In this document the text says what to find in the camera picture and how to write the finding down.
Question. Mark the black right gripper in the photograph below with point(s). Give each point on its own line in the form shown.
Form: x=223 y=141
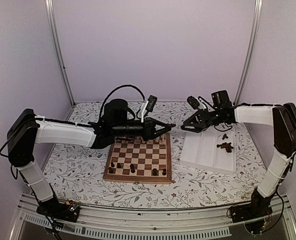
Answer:
x=205 y=118

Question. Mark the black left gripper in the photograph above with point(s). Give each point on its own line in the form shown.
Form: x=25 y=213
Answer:
x=149 y=132

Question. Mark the white plastic compartment tray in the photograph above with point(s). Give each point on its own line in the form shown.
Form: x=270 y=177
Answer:
x=200 y=151

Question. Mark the wooden chess board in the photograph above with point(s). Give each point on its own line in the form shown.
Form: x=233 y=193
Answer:
x=145 y=156

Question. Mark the dark wooden king piece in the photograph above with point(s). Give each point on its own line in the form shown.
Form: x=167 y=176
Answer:
x=132 y=168

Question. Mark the dark chess piece corner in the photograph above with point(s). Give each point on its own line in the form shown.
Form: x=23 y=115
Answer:
x=111 y=168

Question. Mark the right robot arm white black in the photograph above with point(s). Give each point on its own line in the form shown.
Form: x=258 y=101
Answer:
x=282 y=117

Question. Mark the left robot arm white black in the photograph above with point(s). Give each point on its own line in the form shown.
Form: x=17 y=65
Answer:
x=30 y=130

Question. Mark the pile of dark chess pieces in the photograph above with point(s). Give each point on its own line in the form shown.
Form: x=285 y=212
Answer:
x=227 y=146

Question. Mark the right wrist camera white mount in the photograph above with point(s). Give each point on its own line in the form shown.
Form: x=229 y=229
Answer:
x=195 y=103

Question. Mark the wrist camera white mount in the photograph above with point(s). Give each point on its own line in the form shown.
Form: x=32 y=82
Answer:
x=147 y=107
x=195 y=103

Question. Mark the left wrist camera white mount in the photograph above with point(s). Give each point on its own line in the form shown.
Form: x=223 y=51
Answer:
x=147 y=107

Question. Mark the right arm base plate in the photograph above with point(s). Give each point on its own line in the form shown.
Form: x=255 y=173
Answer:
x=259 y=218

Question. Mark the front aluminium rail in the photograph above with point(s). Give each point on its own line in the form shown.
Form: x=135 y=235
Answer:
x=97 y=222

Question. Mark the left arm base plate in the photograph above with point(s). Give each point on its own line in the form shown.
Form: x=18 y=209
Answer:
x=66 y=211

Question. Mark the right aluminium frame post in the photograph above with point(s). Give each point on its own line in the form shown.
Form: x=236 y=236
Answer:
x=258 y=4

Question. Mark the aluminium frame post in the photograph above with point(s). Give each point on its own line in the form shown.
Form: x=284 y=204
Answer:
x=50 y=13
x=258 y=4

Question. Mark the left aluminium frame post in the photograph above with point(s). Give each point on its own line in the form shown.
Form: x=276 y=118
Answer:
x=50 y=13

